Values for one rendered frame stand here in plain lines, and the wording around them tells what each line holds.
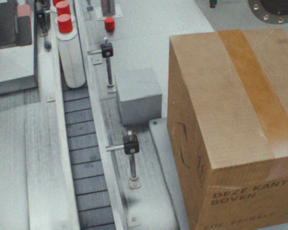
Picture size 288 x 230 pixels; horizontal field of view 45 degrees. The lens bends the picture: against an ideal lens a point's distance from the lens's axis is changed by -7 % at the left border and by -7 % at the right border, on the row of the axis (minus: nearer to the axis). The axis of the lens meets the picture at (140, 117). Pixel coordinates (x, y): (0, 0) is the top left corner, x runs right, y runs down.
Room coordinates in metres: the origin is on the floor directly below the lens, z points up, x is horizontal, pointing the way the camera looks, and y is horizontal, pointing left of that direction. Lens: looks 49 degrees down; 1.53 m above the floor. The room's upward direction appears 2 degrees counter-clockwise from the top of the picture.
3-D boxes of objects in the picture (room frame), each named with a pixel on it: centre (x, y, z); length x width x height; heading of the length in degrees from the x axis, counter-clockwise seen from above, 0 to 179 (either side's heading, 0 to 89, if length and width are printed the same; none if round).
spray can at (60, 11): (0.75, 0.18, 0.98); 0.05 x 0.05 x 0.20
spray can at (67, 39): (0.69, 0.16, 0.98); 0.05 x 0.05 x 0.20
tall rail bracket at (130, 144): (0.42, 0.04, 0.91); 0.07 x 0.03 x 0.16; 101
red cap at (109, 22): (1.00, 0.09, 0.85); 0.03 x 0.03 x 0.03
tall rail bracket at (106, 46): (0.72, 0.10, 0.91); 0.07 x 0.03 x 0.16; 101
